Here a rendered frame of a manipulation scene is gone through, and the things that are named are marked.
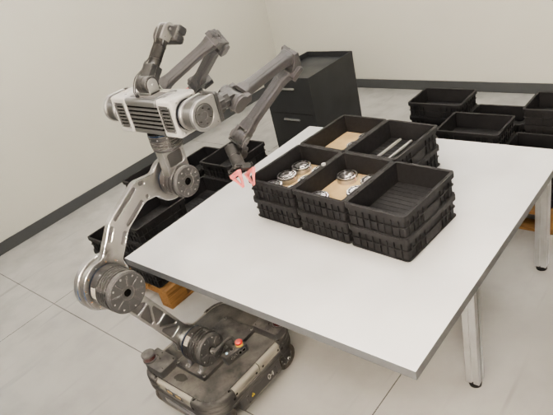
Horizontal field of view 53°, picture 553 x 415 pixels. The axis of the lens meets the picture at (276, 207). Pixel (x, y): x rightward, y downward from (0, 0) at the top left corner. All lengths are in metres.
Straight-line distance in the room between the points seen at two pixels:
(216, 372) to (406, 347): 1.08
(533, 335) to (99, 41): 4.26
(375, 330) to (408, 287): 0.25
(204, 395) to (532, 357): 1.53
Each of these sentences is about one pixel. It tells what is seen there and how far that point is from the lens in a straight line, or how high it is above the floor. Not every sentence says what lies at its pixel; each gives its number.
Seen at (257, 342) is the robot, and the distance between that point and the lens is 2.78.
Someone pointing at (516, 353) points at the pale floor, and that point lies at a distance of 2.92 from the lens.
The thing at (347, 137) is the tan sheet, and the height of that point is 0.83.
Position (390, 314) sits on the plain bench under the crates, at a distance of 2.08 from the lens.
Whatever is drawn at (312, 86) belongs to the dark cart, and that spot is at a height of 0.83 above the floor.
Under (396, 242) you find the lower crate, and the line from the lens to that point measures 2.26.
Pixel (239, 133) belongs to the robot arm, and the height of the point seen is 1.23.
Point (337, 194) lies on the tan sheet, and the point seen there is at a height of 0.83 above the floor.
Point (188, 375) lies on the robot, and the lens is 2.76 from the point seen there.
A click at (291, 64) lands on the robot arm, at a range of 2.44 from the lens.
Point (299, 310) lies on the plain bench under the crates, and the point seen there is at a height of 0.70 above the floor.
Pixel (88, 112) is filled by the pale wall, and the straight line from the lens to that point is 5.40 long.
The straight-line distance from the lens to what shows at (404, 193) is 2.53.
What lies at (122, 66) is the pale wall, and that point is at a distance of 5.59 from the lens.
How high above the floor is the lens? 2.09
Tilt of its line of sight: 29 degrees down
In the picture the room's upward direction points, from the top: 14 degrees counter-clockwise
